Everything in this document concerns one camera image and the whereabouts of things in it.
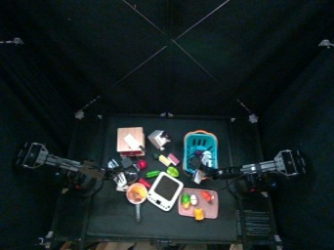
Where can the yellow toy block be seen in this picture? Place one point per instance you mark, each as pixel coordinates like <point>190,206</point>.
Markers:
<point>165,160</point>

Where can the teal basket with orange rim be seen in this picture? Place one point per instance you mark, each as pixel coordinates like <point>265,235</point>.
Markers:
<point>201,146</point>

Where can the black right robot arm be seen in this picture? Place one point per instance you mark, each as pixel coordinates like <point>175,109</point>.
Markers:
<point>265,166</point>

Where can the white text label sticker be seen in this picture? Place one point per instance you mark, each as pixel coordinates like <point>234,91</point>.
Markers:
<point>257,223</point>

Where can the white toy egg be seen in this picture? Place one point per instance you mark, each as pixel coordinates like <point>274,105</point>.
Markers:
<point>194,200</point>

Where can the white item in basket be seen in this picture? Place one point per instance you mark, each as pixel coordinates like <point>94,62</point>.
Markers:
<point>208,158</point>

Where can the green toy pepper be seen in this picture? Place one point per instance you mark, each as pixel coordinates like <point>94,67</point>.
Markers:
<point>153,174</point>

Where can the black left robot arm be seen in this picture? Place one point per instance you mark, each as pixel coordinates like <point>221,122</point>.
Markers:
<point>57,160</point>

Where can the red toy chili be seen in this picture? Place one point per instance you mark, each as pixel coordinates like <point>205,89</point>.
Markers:
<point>145,183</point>

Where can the pink rectangular box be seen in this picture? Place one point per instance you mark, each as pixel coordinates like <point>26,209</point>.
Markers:
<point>130,140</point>

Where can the yellow toy food piece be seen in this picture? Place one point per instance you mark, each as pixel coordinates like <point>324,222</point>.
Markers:
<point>200,214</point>

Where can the pink toy block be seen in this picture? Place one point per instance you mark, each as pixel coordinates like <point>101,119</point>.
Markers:
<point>174,159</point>

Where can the red orange toy food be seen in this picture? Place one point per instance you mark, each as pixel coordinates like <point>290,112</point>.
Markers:
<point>206,196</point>

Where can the red toy tomato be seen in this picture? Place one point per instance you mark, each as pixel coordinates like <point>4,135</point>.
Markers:
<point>142,164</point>

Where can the white toy knife block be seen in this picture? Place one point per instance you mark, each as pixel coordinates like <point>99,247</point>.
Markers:
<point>159,139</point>

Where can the pink cutting board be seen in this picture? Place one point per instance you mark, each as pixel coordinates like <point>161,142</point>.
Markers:
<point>198,205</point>

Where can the small dark green toy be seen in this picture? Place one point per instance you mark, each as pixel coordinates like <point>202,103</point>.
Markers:
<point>155,155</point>

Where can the knitted toy corn cob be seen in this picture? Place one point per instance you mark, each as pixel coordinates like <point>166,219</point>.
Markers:
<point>186,200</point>

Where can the white kitchen scale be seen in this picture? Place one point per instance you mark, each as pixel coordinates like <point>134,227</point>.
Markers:
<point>166,191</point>

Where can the lime green toy fruit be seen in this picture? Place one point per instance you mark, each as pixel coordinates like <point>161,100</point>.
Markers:
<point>173,171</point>

